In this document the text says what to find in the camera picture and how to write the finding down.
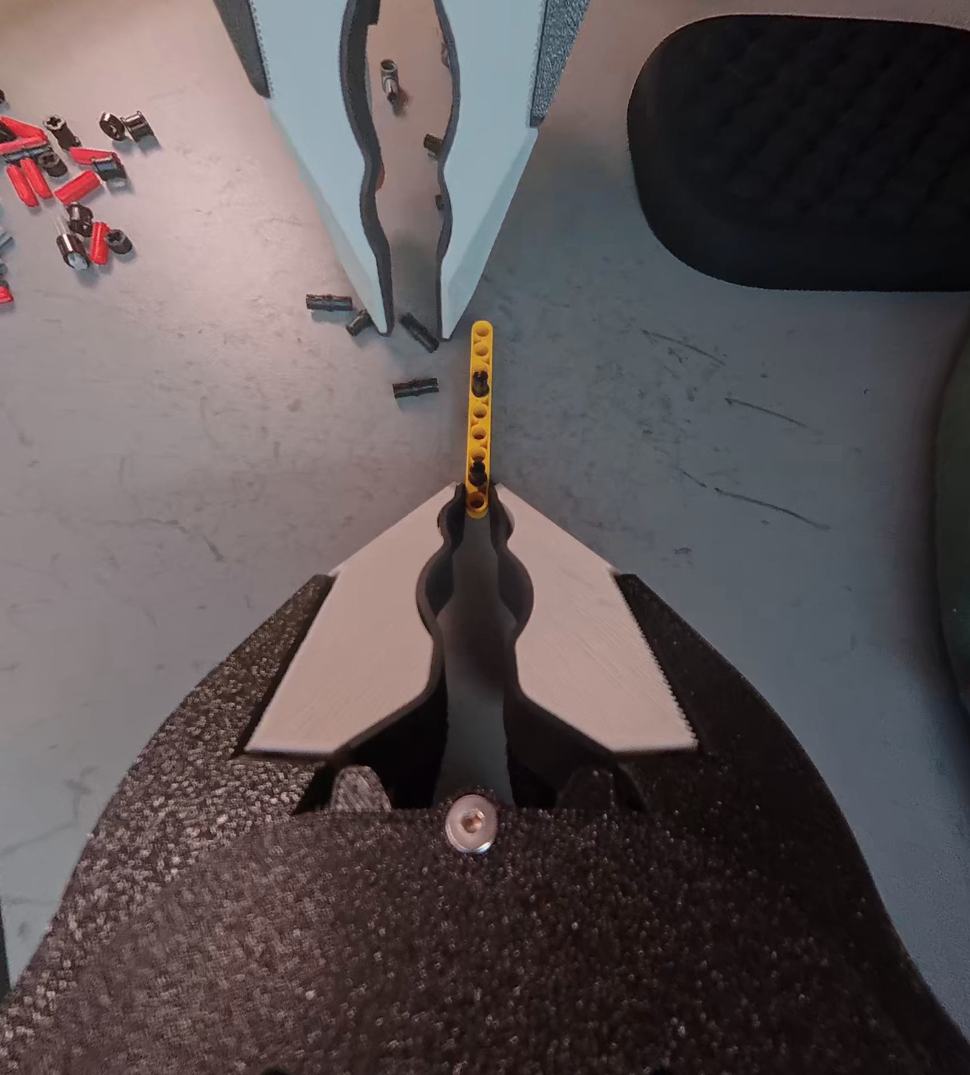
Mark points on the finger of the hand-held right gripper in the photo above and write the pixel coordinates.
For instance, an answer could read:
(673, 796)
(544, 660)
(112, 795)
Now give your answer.
(493, 109)
(308, 101)

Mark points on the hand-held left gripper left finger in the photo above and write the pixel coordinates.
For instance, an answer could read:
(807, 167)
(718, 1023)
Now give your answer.
(342, 672)

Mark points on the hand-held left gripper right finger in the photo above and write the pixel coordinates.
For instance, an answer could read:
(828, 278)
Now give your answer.
(594, 663)

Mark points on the black lego pins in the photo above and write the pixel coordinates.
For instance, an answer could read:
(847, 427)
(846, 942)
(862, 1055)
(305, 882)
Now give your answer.
(329, 302)

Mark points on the yellow lego liftarm beam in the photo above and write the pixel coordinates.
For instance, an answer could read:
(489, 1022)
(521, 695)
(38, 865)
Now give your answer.
(479, 420)

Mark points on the grey lego connector piece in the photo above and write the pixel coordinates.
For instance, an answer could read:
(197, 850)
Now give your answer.
(389, 75)

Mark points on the pile of red black lego pieces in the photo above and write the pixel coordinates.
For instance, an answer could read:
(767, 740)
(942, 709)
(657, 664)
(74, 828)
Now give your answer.
(23, 176)

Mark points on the black bumpy cushion pad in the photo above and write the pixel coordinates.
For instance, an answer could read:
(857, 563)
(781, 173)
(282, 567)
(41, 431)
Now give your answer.
(829, 151)

